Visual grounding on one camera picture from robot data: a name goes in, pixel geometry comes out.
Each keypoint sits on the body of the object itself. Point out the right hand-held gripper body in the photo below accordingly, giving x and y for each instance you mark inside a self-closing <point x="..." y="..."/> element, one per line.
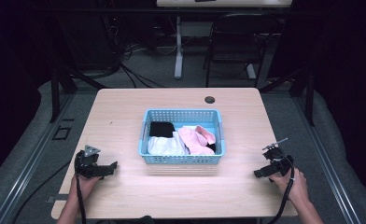
<point x="277" y="158"/>

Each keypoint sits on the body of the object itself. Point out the white desk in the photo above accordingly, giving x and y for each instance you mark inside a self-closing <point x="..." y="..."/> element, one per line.
<point x="178" y="46"/>

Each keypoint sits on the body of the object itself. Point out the black sock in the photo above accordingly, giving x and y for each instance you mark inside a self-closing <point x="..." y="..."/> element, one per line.
<point x="161" y="129"/>

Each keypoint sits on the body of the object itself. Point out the small dark cloth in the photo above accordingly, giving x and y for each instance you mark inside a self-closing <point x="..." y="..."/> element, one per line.
<point x="212" y="147"/>

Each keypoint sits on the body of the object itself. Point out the person's right hand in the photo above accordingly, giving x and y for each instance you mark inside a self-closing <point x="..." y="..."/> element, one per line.
<point x="291" y="185"/>

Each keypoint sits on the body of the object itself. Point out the person's left hand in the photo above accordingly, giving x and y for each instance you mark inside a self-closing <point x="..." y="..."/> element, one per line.
<point x="87" y="183"/>

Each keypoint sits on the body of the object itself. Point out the large pink sock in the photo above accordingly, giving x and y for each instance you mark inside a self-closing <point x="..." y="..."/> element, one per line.
<point x="192" y="141"/>

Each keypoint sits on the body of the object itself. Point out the person's dark clothing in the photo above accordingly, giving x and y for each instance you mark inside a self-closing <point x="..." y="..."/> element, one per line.
<point x="131" y="220"/>

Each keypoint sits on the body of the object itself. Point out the metal floor rail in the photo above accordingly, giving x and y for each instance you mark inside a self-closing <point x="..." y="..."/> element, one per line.
<point x="28" y="168"/>
<point x="327" y="168"/>

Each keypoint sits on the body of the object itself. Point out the small pink sock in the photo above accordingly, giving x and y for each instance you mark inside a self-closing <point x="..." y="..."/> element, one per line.
<point x="206" y="133"/>

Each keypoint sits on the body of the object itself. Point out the light blue plastic basket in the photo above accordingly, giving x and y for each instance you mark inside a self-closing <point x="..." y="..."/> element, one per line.
<point x="179" y="159"/>

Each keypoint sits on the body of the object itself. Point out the black metal stand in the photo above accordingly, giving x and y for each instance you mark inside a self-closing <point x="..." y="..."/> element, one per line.
<point x="310" y="93"/>
<point x="56" y="93"/>

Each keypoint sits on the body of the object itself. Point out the white sock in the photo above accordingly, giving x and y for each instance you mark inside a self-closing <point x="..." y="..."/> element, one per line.
<point x="165" y="146"/>

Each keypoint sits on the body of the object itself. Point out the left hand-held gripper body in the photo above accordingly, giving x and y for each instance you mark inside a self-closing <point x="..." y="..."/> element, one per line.
<point x="86" y="159"/>

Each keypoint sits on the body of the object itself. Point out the black folding chair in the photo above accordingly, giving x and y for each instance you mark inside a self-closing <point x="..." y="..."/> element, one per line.
<point x="240" y="34"/>

